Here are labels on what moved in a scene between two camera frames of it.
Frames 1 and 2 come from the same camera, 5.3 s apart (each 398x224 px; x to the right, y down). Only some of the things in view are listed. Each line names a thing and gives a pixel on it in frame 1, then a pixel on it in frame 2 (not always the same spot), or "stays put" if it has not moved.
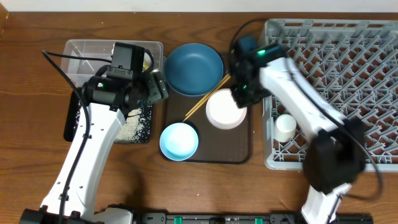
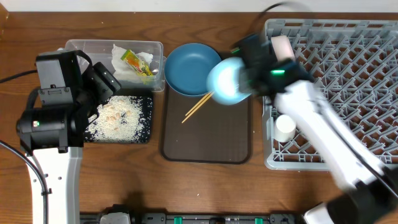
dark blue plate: [193, 69] stays put
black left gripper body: [155, 91] to [103, 87]
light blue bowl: [179, 141] to [222, 81]
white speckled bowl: [222, 111] to [282, 48]
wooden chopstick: [207, 94] stays put
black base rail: [277, 218] stays put
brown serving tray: [216, 145] stays put
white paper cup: [284, 127] stays put
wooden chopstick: [212, 93] stays put
